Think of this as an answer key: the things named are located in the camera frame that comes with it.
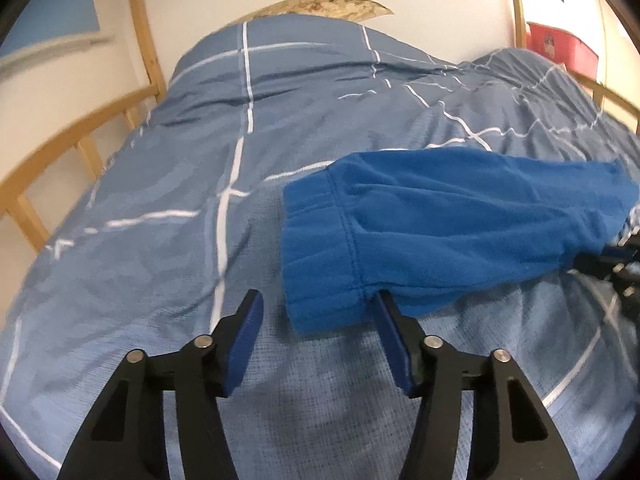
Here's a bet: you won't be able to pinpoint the wooden bunk bed frame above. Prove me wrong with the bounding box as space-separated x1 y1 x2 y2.
0 0 640 256

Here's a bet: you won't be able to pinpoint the beige patterned pillow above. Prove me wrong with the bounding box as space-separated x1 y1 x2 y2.
227 0 394 28

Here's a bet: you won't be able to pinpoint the blue pants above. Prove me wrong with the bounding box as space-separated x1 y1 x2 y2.
281 150 640 336

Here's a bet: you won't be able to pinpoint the blue window blind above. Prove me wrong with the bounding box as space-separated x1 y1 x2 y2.
0 0 108 61

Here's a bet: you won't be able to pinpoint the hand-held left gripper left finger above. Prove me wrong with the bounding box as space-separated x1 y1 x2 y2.
57 289 264 480

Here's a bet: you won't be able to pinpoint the blue checked pillow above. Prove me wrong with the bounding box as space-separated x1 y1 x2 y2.
167 15 451 126

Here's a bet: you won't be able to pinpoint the red storage box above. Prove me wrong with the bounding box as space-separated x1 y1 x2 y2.
526 21 599 81

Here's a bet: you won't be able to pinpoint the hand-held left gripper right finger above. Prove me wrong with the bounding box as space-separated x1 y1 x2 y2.
372 290 581 480

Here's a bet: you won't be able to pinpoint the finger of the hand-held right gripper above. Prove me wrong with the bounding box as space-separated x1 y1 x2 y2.
575 252 640 281

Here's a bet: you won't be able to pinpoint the blue checked duvet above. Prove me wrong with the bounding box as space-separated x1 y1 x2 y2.
0 47 640 480

